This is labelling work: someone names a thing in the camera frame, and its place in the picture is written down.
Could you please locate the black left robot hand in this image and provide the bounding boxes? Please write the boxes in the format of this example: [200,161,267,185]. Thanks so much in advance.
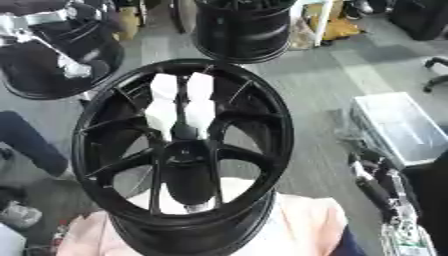
[0,33,112,84]

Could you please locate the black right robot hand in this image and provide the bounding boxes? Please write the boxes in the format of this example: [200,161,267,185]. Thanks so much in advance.
[346,151,406,224]

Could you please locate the black wheel with thin spokes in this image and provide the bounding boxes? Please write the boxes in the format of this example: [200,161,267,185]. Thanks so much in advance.
[0,0,128,101]

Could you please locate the large black spoked wheel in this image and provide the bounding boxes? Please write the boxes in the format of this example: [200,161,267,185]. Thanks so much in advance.
[70,58,296,256]

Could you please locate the black deep-barrel wheel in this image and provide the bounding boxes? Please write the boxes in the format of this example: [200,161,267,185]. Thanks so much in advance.
[190,0,294,65]

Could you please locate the clear plastic storage box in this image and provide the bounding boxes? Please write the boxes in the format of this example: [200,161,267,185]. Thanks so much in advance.
[348,92,448,168]

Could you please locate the tan cardboard box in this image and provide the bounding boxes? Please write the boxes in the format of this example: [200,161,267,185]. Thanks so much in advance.
[113,5,144,42]

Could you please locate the person's shoe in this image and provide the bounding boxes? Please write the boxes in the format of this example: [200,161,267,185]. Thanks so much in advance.
[0,199,44,231]

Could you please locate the yellow bag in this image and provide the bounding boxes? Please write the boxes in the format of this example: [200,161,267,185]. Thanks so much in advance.
[322,17,364,42]

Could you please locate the white table leg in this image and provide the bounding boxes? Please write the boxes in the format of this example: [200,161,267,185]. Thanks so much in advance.
[288,0,336,48]

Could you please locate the black bag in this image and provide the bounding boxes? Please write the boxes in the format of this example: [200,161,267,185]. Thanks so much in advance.
[388,0,448,42]

